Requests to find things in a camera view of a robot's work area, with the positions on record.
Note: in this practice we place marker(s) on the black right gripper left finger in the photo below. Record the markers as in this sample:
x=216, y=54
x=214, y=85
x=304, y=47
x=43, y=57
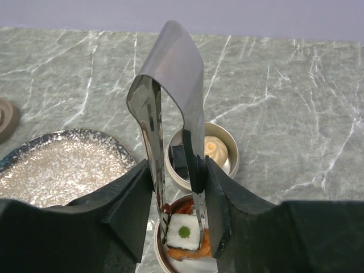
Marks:
x=103, y=231

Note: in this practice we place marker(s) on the round lunch container far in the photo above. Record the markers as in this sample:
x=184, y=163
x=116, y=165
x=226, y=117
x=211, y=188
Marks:
x=211, y=129

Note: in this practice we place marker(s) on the round lunch container near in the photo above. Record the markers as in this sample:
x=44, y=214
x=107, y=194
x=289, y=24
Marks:
x=168, y=264

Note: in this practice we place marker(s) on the white black sushi piece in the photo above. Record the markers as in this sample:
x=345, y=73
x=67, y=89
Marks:
x=178, y=161

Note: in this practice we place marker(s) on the silver metal tongs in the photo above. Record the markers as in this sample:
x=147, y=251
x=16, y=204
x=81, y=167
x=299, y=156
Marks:
x=169, y=91

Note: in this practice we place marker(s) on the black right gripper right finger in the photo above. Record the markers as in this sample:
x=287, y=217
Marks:
x=250, y=234

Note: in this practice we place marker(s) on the red sauce food piece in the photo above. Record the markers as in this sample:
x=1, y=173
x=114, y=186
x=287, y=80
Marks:
x=182, y=206

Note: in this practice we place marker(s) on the speckled ceramic plate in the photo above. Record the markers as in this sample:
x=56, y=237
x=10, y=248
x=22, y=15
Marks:
x=56, y=168

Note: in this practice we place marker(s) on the brown round lid far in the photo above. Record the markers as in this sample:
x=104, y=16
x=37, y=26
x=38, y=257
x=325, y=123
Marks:
x=10, y=118

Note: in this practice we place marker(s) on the orange fried piece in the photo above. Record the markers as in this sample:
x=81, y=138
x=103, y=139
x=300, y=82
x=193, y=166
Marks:
x=203, y=252

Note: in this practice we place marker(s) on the white sushi green dot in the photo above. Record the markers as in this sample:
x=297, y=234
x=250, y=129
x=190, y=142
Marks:
x=183, y=232

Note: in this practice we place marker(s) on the beige steamed bun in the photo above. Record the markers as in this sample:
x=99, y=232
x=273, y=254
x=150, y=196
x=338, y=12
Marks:
x=215, y=148

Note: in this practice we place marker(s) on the round lunch container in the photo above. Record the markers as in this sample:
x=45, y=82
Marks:
x=168, y=264
x=211, y=129

